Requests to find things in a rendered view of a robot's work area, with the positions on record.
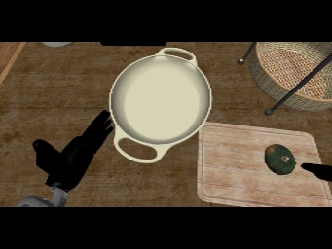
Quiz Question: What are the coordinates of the wicker basket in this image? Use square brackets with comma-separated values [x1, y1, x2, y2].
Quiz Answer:
[247, 41, 332, 113]

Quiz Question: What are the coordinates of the dark green squash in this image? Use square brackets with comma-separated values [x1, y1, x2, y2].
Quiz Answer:
[264, 143, 299, 176]

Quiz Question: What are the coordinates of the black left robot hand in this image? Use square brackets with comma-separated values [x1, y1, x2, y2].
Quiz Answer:
[32, 109, 116, 194]

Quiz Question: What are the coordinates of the cream oval pot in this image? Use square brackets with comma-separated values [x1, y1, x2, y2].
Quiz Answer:
[109, 47, 215, 164]

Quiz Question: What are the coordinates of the pale grey round object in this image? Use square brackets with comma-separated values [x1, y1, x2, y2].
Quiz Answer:
[41, 41, 75, 49]

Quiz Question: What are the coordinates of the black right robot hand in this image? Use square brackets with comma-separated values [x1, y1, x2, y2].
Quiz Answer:
[301, 162, 332, 187]

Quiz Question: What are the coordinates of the black metal stand leg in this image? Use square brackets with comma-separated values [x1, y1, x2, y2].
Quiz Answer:
[237, 41, 261, 66]
[264, 41, 332, 117]

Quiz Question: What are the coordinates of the pale wooden cutting board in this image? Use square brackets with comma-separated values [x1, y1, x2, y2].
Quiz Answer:
[196, 122, 332, 208]

